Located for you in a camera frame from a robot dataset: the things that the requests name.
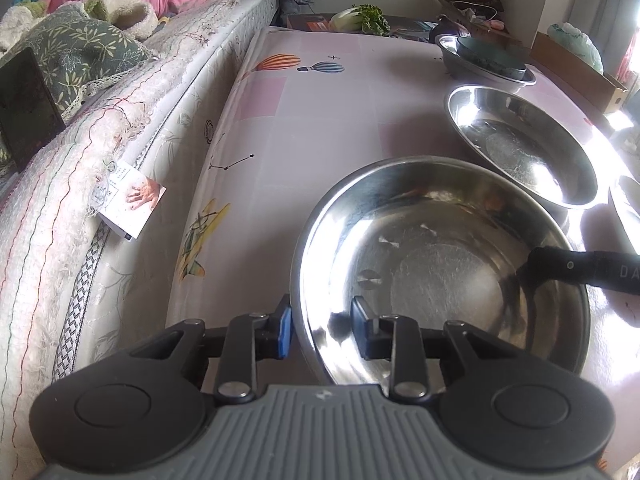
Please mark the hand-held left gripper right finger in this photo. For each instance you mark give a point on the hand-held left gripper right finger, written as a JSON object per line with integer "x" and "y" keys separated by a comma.
{"x": 359, "y": 325}

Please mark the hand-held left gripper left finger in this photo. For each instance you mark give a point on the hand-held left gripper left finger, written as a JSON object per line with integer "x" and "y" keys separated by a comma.
{"x": 285, "y": 330}

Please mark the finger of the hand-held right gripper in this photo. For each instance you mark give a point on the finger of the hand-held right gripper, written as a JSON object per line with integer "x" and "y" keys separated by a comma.
{"x": 575, "y": 265}

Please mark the white ceramic plate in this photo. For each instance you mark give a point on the white ceramic plate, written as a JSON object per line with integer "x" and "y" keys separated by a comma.
{"x": 627, "y": 205}

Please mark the large steel basin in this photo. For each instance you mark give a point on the large steel basin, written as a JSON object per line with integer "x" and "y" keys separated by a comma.
{"x": 450, "y": 270}

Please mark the medium steel basin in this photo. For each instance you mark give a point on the medium steel basin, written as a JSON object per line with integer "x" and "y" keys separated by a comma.
{"x": 525, "y": 150}

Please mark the teal ceramic bowl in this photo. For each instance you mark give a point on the teal ceramic bowl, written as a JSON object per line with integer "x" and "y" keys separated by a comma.
{"x": 490, "y": 55}

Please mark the small steel bowl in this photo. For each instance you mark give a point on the small steel bowl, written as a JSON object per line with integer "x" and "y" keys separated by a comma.
{"x": 450, "y": 57}

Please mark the long cardboard box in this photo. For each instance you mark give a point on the long cardboard box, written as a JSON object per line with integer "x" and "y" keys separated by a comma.
{"x": 565, "y": 70}

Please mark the pink printed tablecloth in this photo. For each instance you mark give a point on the pink printed tablecloth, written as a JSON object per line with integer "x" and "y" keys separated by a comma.
{"x": 300, "y": 135}

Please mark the white paper tag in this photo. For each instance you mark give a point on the white paper tag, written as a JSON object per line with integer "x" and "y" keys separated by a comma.
{"x": 135, "y": 200}

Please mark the pale green plastic bag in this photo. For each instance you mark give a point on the pale green plastic bag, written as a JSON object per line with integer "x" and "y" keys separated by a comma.
{"x": 575, "y": 42}

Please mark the white curtain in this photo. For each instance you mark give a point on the white curtain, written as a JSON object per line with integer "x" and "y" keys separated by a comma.
{"x": 610, "y": 0}

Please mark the white quilted mattress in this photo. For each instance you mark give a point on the white quilted mattress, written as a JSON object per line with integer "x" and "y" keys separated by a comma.
{"x": 175, "y": 85}

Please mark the open cardboard box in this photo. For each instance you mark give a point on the open cardboard box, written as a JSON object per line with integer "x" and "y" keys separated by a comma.
{"x": 440, "y": 0}

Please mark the green leafy cabbage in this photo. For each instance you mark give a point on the green leafy cabbage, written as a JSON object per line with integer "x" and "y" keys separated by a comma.
{"x": 360, "y": 17}

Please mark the black phone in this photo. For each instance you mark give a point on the black phone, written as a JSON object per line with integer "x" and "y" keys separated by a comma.
{"x": 25, "y": 110}

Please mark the green floral pillow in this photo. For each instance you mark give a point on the green floral pillow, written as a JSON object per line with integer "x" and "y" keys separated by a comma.
{"x": 90, "y": 45}

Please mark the white fleece garment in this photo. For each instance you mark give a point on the white fleece garment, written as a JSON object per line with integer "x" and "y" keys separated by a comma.
{"x": 130, "y": 15}

